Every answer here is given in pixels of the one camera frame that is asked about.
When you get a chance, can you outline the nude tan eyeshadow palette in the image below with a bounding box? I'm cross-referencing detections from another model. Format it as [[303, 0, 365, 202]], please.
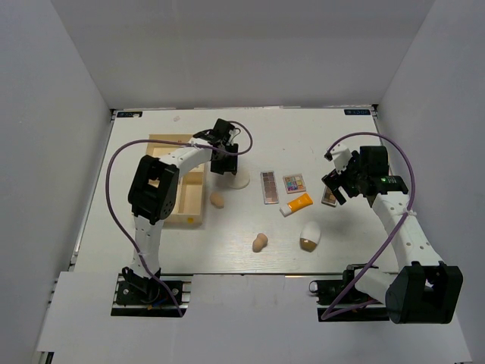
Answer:
[[321, 187, 338, 207]]

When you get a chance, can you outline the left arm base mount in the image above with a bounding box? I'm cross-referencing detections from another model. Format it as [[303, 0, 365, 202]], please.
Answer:
[[111, 267, 192, 318]]

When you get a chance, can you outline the beige sponge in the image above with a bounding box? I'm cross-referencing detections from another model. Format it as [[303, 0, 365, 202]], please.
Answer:
[[252, 233, 268, 253], [209, 192, 224, 209]]

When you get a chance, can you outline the wooden compartment box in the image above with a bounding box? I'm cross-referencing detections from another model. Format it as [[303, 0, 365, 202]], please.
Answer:
[[146, 134, 206, 228]]

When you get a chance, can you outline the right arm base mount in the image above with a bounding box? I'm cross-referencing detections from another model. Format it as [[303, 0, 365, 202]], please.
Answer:
[[308, 264, 390, 322]]

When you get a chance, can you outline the round white powder puff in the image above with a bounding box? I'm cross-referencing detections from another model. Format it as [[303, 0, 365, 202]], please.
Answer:
[[216, 168, 251, 190]]

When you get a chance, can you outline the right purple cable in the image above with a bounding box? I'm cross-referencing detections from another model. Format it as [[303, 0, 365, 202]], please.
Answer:
[[320, 132, 416, 322]]

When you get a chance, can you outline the orange sunscreen tube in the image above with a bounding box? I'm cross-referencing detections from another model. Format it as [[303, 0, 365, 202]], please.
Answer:
[[280, 193, 313, 217]]

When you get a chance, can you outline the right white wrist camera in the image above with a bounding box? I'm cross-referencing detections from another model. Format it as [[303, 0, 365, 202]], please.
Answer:
[[324, 143, 352, 174]]

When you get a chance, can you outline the long brown eyeshadow palette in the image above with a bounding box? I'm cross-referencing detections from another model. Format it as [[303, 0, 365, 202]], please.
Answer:
[[260, 171, 280, 205]]

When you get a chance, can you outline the colourful square eyeshadow palette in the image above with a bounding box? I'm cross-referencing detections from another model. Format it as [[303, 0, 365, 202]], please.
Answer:
[[283, 174, 306, 194]]

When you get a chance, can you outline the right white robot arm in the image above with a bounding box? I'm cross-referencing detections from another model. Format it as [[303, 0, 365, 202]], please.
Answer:
[[322, 143, 463, 324]]

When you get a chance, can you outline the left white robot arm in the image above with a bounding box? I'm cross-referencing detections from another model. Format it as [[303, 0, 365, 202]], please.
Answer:
[[127, 118, 239, 303]]

